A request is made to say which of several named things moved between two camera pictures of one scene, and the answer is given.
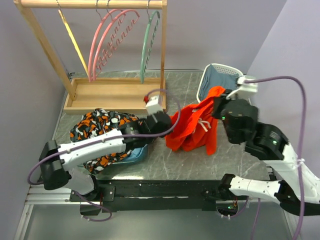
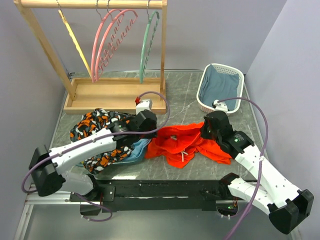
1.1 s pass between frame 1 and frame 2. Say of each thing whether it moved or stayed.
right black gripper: moved
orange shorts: moved
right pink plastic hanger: stayed
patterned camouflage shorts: stayed
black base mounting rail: stayed
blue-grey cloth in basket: stayed
